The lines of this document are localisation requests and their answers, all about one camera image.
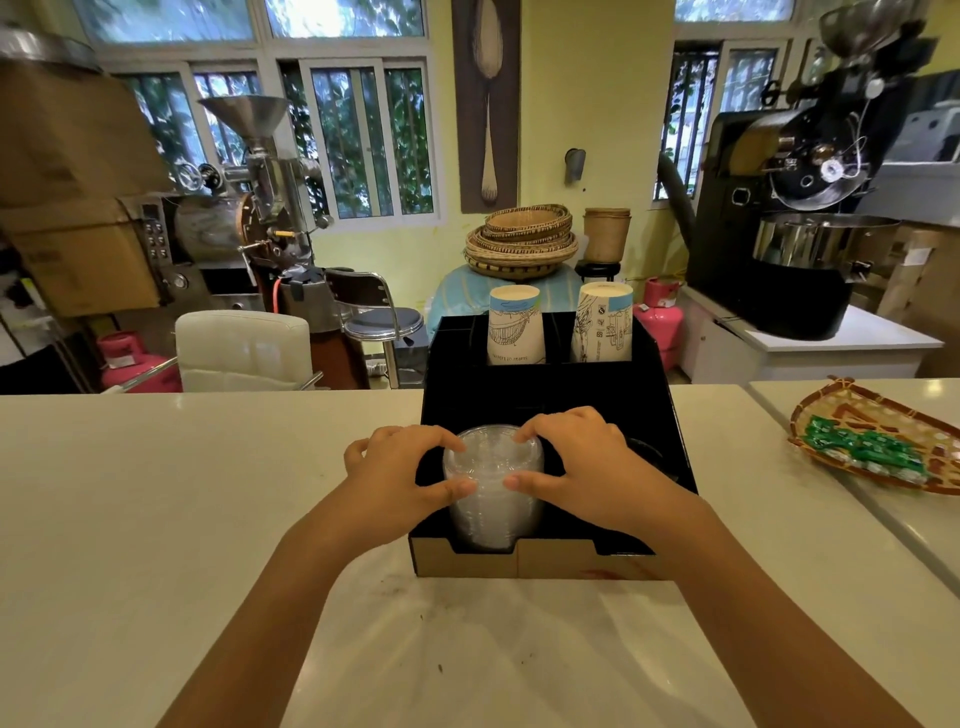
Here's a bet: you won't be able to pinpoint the tall woven basket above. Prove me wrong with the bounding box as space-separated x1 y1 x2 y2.
582 207 633 265

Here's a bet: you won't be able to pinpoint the spoon wall picture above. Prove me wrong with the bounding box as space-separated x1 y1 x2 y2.
450 0 522 216

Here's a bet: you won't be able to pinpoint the silver coffee roaster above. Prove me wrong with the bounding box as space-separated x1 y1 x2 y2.
120 94 354 391

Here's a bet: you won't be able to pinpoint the stack of woven baskets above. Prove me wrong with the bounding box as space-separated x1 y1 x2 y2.
463 203 580 282

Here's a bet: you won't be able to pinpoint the white cabinet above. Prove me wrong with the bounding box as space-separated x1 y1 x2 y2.
677 285 945 386

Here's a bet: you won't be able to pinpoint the woven tray with red pattern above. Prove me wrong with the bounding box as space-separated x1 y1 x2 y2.
788 376 960 497

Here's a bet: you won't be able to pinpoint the white leather chair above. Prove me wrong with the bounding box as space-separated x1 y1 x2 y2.
174 309 315 393

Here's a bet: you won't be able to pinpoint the black exhaust hose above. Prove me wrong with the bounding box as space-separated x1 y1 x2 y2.
657 152 699 252

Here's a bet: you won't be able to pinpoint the brown cardboard boxes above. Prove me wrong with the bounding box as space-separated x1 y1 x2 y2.
855 222 960 378

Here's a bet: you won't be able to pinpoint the person's right hand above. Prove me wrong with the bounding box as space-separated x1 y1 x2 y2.
501 406 710 558

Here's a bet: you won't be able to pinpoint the stack of printed paper cups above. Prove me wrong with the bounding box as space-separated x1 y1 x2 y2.
486 284 547 367
570 281 635 364

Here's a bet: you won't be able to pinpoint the black coffee roaster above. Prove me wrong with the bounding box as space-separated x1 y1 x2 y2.
686 0 940 342

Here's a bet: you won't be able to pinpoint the black metal chair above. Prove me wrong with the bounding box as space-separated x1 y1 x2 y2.
324 267 430 390

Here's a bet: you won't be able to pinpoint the person's left hand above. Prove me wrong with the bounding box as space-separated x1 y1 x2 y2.
344 425 479 561

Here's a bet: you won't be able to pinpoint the pile of green sachets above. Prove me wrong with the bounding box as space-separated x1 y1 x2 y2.
801 414 931 485

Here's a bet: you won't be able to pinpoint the brown cardboard box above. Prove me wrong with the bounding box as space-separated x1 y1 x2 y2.
0 58 175 319

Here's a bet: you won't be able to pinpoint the person's right forearm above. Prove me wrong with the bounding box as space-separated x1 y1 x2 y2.
637 495 925 728

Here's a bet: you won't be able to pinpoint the black cardboard cup organizer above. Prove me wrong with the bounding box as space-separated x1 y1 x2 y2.
408 311 699 581

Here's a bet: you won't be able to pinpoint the person's left forearm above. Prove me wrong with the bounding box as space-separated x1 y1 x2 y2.
153 495 387 728

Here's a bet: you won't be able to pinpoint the stack of clear plastic lids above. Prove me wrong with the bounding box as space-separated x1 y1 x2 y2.
442 424 546 554

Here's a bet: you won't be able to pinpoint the pink gas cylinder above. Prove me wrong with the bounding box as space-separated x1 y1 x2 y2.
96 330 183 394
632 276 686 372

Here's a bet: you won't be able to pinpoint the light blue round table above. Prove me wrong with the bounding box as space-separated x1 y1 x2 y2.
425 263 585 331

